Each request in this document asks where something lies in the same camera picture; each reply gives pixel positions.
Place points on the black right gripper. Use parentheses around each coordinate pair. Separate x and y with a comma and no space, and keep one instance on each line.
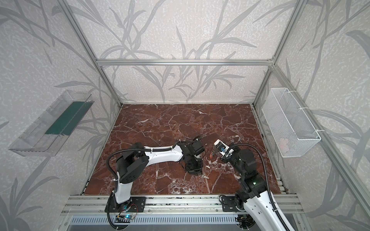
(229,157)

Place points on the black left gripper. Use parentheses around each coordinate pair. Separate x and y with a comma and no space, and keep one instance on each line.
(192,163)

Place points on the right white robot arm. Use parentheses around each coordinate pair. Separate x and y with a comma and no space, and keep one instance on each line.
(255,197)

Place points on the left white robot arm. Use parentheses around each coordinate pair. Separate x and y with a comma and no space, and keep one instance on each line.
(128,164)

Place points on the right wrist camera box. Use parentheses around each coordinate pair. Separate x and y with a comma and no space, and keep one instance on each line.
(218,145)

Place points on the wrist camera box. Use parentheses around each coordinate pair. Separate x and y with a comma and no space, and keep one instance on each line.
(198,148)
(218,145)

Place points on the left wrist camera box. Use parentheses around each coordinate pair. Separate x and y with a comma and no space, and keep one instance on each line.
(198,148)

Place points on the white wire mesh basket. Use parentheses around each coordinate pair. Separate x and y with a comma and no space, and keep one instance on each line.
(292,130)

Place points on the aluminium frame profiles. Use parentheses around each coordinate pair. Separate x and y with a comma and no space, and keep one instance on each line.
(354,184)

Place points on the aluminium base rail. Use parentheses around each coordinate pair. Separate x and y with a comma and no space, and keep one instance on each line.
(171,204)

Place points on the white slotted cable duct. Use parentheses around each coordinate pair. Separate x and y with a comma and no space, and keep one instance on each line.
(155,219)

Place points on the clear plastic wall bin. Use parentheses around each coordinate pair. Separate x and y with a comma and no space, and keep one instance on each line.
(46,136)

